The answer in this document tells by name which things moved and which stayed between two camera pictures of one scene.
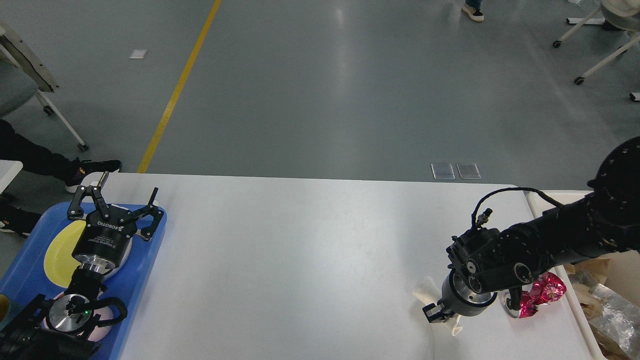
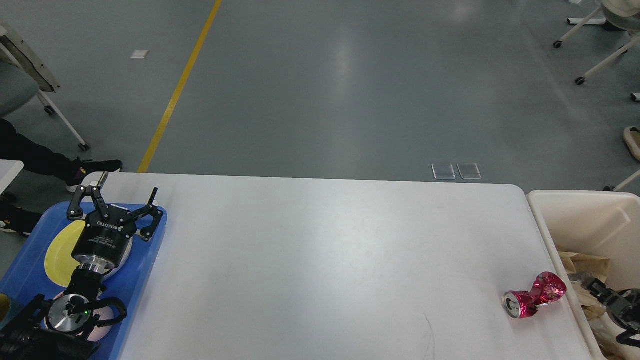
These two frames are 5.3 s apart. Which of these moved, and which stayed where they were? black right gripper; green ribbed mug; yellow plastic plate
Moved: black right gripper
Stayed: yellow plastic plate; green ribbed mug
